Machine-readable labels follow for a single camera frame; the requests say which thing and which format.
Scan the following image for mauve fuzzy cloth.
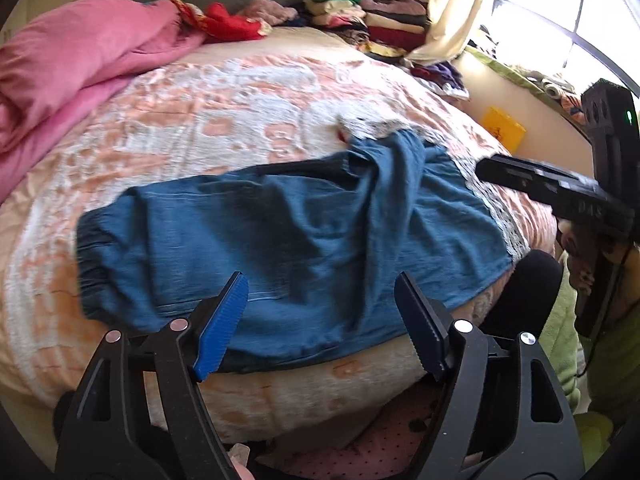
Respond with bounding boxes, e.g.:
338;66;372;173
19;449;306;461
240;0;301;26

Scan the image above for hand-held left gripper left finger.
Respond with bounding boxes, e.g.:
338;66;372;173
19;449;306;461
54;271;249;480

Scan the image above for person's black trouser leg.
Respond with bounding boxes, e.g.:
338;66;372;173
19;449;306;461
475;250;566;341

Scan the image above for red cloth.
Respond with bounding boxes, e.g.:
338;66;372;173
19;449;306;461
170;0;273;43

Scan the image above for peach patterned blanket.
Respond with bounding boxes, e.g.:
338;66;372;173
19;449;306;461
0;27;558;461

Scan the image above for person's green fleece garment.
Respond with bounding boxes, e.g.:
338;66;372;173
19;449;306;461
537;250;640;461

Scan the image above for stack of folded clothes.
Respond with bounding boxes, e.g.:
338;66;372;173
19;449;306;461
302;0;433;63

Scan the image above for person's left hand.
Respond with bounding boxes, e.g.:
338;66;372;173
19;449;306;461
227;442;257;480

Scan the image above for yellow box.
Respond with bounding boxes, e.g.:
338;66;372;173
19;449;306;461
482;106;527;153

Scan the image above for green windowsill cloth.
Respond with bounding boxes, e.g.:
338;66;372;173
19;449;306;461
465;45;586;126

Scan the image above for pink dotted cloth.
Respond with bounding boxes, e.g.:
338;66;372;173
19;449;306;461
260;385;441;480

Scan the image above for pink quilt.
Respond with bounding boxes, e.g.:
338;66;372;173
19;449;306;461
0;0;208;201

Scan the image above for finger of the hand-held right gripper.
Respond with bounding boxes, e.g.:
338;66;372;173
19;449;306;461
475;155;598;211

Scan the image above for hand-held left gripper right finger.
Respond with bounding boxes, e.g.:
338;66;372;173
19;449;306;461
394;272;586;480

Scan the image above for blue denim pants lace trim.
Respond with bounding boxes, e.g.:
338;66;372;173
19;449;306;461
75;110;531;373

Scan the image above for purple clothes pile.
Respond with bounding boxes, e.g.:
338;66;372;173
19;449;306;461
410;60;471;101

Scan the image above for cream curtain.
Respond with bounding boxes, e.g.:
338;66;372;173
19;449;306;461
407;0;513;66

